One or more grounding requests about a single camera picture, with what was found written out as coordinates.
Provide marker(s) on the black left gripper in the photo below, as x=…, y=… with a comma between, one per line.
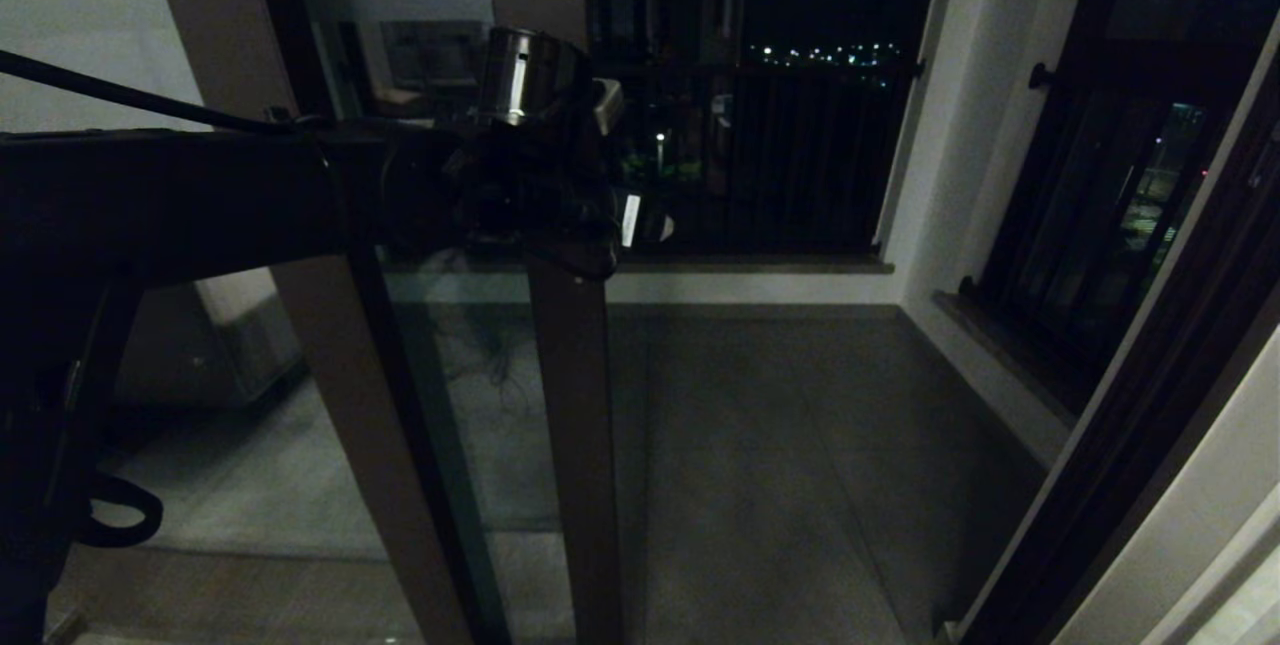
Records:
x=540, y=195

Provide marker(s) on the brown framed sliding glass door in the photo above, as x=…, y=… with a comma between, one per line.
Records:
x=580, y=425

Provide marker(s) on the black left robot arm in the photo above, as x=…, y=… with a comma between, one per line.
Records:
x=150, y=205

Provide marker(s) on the silver left wrist cylinder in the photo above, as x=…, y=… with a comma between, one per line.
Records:
x=530, y=75

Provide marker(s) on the black metal balcony railing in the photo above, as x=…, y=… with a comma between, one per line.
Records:
x=800, y=70

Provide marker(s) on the brown framed fixed glass panel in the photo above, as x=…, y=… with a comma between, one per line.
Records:
x=355, y=375

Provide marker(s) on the short stone window sill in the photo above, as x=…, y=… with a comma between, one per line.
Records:
x=1000, y=350

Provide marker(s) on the dark brown door jamb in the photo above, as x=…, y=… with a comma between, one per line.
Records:
x=1150, y=405

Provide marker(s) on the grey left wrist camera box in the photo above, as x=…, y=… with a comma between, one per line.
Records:
x=610, y=105

